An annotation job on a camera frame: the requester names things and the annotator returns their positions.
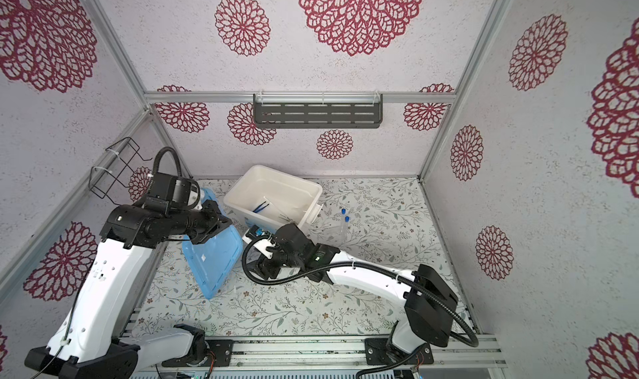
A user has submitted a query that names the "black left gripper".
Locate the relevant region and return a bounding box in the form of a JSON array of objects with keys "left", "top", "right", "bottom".
[{"left": 170, "top": 200, "right": 234, "bottom": 246}]

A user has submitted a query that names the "blue pen dropper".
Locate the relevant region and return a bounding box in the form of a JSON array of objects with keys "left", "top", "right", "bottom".
[{"left": 253, "top": 202, "right": 270, "bottom": 213}]

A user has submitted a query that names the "white plastic storage bin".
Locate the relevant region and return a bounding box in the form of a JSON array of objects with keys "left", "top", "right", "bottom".
[{"left": 224, "top": 165, "right": 323, "bottom": 232}]

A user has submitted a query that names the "blue plastic bin lid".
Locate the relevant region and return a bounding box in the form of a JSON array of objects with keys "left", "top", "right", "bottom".
[{"left": 182, "top": 189, "right": 243, "bottom": 299}]

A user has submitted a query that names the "white glass stirring rod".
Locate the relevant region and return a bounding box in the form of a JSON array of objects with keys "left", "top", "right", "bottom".
[{"left": 263, "top": 196, "right": 293, "bottom": 222}]

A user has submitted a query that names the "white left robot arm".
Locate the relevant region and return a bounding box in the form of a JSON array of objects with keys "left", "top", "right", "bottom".
[{"left": 24, "top": 200, "right": 232, "bottom": 378}]

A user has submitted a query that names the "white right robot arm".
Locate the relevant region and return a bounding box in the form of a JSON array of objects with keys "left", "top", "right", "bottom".
[{"left": 241, "top": 224, "right": 459, "bottom": 353}]

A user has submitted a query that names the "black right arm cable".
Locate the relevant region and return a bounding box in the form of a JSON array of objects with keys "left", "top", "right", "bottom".
[{"left": 240, "top": 236, "right": 479, "bottom": 348}]

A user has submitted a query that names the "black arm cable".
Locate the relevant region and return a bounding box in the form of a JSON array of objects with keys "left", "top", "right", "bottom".
[
  {"left": 240, "top": 236, "right": 479, "bottom": 348},
  {"left": 150, "top": 146, "right": 201, "bottom": 210}
]

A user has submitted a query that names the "black wire wall rack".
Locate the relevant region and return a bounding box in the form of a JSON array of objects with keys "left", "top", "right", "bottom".
[{"left": 88, "top": 137, "right": 152, "bottom": 205}]

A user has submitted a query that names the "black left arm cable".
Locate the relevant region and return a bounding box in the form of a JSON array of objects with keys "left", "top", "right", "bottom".
[{"left": 150, "top": 146, "right": 201, "bottom": 210}]

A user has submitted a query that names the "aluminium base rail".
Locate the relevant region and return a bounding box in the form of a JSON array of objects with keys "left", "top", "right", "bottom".
[{"left": 87, "top": 333, "right": 509, "bottom": 372}]

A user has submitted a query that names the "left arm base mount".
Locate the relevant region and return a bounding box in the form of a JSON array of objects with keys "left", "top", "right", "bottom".
[{"left": 161, "top": 338, "right": 235, "bottom": 368}]

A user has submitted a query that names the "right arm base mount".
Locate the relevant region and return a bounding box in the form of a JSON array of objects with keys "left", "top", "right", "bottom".
[{"left": 364, "top": 337, "right": 434, "bottom": 366}]

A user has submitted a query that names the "grey wall shelf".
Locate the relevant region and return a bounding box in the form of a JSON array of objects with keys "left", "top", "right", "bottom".
[{"left": 252, "top": 94, "right": 384, "bottom": 129}]

